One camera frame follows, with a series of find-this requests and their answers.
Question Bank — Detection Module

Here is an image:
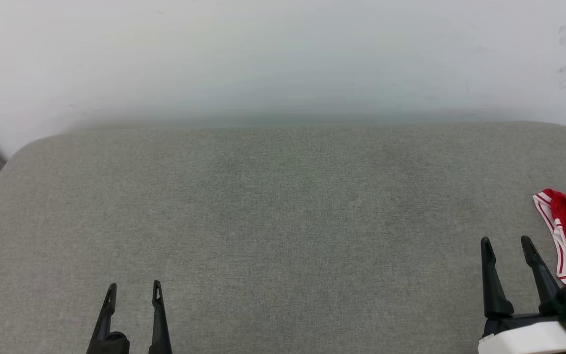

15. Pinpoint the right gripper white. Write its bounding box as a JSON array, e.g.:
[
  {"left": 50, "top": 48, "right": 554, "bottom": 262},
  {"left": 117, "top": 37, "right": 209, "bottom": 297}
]
[{"left": 478, "top": 236, "right": 566, "bottom": 354}]

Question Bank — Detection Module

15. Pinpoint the grey fabric sofa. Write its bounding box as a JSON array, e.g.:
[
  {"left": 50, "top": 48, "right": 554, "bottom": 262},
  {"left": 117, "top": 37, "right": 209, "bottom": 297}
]
[{"left": 0, "top": 122, "right": 566, "bottom": 354}]

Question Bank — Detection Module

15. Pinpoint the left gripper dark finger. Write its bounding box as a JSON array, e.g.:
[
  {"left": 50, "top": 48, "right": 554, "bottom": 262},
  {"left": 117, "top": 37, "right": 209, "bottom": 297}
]
[
  {"left": 86, "top": 283, "right": 130, "bottom": 354},
  {"left": 149, "top": 280, "right": 172, "bottom": 354}
]

